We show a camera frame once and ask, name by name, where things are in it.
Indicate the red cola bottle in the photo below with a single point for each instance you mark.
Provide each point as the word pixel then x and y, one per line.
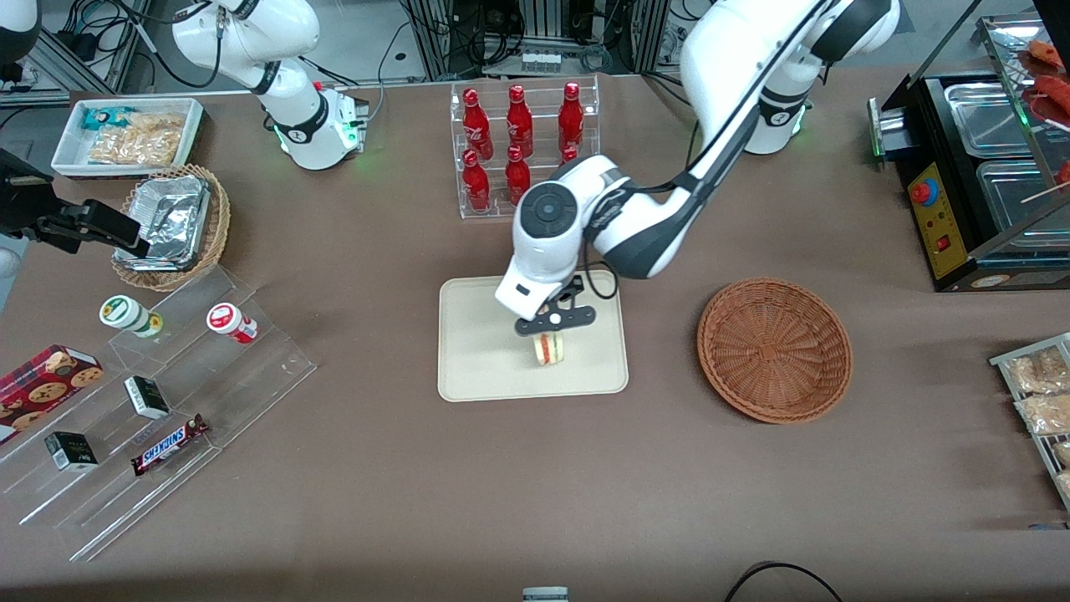
pixel 571 121
pixel 476 125
pixel 569 154
pixel 476 186
pixel 519 124
pixel 516 171

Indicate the clear bag of chips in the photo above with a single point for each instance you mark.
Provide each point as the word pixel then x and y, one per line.
pixel 138 142

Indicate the clear acrylic stepped stand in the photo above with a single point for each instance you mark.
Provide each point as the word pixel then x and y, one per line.
pixel 242 380

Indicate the steel warmer pan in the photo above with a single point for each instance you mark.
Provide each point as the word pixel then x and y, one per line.
pixel 986 117
pixel 1016 192

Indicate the teal snack pack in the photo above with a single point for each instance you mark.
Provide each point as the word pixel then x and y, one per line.
pixel 100 118

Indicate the grey device at table edge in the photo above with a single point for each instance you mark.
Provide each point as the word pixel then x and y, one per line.
pixel 545 594

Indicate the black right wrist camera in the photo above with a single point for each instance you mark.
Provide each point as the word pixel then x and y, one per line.
pixel 21 171

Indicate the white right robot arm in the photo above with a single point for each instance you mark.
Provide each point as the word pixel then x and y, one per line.
pixel 297 125

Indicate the red cookie box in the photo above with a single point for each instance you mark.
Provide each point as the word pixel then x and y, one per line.
pixel 46 383

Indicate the green lid cup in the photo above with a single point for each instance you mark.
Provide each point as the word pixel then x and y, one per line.
pixel 124 313

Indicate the black food warmer case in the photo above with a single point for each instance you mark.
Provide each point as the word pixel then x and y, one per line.
pixel 961 209

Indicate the small black box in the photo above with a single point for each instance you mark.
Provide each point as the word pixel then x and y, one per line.
pixel 147 397
pixel 71 451

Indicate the brown round wicker basket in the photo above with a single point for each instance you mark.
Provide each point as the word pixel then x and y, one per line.
pixel 773 351

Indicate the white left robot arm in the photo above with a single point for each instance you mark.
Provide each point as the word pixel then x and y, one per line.
pixel 736 50

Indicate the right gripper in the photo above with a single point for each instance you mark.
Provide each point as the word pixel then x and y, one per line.
pixel 27 203

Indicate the beige plastic tray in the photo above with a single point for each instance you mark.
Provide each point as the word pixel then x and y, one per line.
pixel 485 351

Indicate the Snickers chocolate bar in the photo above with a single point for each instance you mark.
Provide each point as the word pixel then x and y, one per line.
pixel 170 445

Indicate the tan wicker basket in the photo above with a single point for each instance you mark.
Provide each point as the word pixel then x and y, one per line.
pixel 219 219

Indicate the white power strip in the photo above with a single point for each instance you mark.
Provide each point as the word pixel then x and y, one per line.
pixel 541 61

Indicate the clear snack bag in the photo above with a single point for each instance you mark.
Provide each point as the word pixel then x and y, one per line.
pixel 1036 372
pixel 1064 485
pixel 1062 454
pixel 1045 414

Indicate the clear acrylic bottle rack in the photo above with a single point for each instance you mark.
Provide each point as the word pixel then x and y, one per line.
pixel 493 209

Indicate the red lid cup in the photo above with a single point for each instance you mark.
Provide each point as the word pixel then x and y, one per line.
pixel 227 320

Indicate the triangular sandwich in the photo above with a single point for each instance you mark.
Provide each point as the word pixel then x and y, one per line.
pixel 549 349

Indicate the white rectangular bin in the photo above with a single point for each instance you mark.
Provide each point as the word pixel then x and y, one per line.
pixel 68 155

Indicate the aluminium equipment rack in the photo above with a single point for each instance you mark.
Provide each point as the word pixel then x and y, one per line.
pixel 543 21

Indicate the aluminium foil containers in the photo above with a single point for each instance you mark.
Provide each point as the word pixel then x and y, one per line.
pixel 171 219

